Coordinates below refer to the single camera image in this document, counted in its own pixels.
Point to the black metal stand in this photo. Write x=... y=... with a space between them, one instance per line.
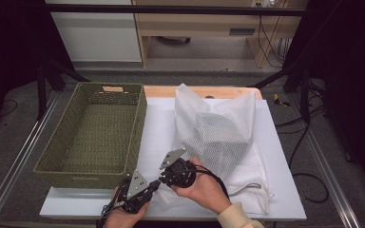
x=304 y=95
x=41 y=91

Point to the person's right hand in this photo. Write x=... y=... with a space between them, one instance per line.
x=202 y=190

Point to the white cabinet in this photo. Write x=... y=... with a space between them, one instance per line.
x=98 y=38

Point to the light wooden desk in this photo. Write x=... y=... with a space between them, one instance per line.
x=196 y=23

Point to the black curtain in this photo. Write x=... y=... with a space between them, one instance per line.
x=6 y=41
x=355 y=79

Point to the person's left hand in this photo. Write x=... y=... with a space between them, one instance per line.
x=123 y=220

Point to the black horizontal bar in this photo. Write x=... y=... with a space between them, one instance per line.
x=171 y=9

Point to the white mesh laundry bag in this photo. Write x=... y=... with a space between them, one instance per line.
x=221 y=104

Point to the aluminium rail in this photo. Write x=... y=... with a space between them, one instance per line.
x=12 y=171
x=329 y=177

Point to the wooden table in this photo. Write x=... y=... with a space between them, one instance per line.
x=161 y=91

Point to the green woven basket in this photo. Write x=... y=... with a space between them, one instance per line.
x=101 y=136

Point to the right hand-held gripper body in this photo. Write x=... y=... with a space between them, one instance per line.
x=180 y=174

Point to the white power strip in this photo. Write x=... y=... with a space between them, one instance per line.
x=263 y=3

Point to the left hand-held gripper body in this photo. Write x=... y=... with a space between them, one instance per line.
x=136 y=196

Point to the yellow and black tape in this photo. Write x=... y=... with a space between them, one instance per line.
x=278 y=100

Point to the dark elongated object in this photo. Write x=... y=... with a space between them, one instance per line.
x=174 y=40

